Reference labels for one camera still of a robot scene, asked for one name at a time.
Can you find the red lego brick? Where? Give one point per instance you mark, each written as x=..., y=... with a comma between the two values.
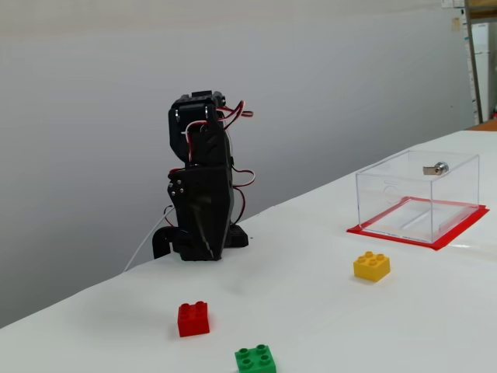
x=193, y=320

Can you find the transparent plastic box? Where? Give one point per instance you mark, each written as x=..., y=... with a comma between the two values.
x=388, y=182

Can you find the green lego brick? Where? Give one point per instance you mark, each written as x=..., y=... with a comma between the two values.
x=254, y=361

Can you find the red tape frame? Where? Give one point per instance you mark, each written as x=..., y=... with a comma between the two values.
x=388, y=238

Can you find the yellow sticky note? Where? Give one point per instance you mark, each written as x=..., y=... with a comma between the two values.
x=454, y=24

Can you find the yellow lego brick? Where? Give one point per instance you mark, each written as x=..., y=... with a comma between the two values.
x=370, y=268

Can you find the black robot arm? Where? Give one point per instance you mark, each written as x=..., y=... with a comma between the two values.
x=186, y=116

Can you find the black table clamp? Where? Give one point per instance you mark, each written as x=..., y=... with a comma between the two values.
x=158, y=241

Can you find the grey metal shelf post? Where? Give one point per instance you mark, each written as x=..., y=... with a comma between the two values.
x=474, y=70

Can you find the wooden table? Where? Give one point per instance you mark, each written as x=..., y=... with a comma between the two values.
x=485, y=125

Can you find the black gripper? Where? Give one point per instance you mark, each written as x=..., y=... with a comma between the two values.
x=196, y=202

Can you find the metal box lock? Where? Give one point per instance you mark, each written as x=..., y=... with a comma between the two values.
x=440, y=168

